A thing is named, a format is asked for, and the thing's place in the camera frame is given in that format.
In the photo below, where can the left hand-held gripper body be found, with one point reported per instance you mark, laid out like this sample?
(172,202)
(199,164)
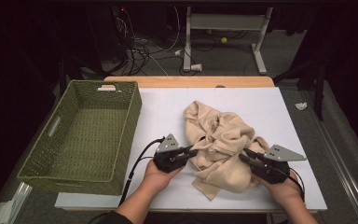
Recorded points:
(167,160)

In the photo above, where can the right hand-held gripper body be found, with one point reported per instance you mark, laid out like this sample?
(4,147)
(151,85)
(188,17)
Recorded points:
(272,171)

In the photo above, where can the beige knit sweater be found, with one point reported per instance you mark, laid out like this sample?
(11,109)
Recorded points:
(223,143)

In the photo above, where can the green woven basket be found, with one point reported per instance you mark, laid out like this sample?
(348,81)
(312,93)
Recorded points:
(87,137)

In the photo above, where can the person's left hand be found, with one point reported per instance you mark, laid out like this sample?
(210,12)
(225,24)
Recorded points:
(158,182)

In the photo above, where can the person's right hand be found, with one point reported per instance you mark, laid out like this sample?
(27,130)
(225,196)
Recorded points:
(286,193)

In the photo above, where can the crumpled white paper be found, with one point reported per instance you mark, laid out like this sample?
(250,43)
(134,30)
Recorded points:
(300,106)

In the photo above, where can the person's black top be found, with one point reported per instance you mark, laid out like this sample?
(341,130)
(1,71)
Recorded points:
(115,218)

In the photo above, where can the white floor plug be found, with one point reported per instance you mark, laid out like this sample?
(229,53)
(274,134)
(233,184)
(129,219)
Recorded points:
(196,67)

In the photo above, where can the black metal stand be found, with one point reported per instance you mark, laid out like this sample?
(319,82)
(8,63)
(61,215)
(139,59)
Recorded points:
(318,90)

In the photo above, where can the small white adapter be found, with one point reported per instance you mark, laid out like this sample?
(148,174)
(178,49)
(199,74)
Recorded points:
(177,53)

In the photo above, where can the yellow tennis ball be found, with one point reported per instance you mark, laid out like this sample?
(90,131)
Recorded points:
(224,40)

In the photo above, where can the black computer tower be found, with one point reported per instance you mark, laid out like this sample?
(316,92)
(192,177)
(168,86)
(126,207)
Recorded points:
(118,31)

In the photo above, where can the long aluminium rail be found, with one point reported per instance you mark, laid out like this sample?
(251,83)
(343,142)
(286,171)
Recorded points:
(338,155)

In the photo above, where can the short aluminium rail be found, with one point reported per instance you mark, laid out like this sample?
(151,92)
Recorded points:
(15,199)

